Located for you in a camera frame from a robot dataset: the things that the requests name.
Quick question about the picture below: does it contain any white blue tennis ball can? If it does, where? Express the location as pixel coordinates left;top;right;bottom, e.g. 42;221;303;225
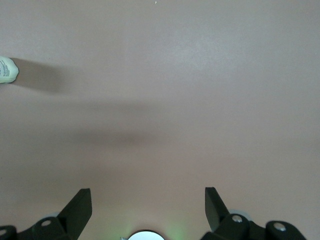
0;56;20;85

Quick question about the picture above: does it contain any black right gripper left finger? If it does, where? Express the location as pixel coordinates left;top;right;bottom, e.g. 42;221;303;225
0;188;93;240

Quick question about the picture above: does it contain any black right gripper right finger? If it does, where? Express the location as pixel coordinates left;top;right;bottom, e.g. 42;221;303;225
199;186;307;240

